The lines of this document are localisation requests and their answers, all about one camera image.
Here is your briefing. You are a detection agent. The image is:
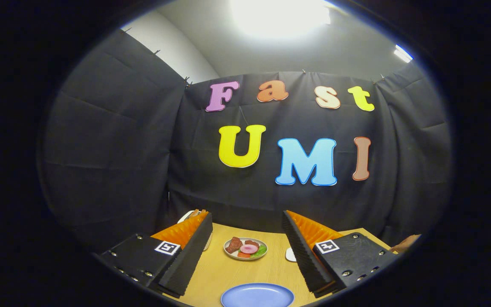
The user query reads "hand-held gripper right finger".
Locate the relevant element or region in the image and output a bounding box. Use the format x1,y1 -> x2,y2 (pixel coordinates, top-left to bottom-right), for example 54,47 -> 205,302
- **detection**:
282,210 -> 399,299

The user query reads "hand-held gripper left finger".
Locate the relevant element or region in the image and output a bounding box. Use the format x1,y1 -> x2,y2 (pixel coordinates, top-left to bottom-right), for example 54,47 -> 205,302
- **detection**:
94,211 -> 214,298

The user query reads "grey food plate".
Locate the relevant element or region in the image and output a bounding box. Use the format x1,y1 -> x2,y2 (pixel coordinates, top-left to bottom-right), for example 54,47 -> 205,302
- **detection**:
223,237 -> 268,261

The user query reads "white toaster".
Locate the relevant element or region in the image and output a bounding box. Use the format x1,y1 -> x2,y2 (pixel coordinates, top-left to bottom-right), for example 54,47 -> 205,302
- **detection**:
177,210 -> 213,252

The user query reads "blue round plate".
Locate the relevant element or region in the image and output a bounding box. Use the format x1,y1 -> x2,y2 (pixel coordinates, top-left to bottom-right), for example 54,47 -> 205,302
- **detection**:
221,283 -> 295,307

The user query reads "black backdrop cloth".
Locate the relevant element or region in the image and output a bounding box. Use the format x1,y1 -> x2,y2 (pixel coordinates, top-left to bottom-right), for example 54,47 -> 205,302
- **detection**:
37,29 -> 454,256

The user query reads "small ceiling light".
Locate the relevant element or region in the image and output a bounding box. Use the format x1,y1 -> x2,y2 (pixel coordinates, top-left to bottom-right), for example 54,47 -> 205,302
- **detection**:
394,44 -> 413,63

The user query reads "large ceiling light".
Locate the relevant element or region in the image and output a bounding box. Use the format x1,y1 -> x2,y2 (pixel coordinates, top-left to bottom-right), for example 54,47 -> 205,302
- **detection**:
231,0 -> 331,39

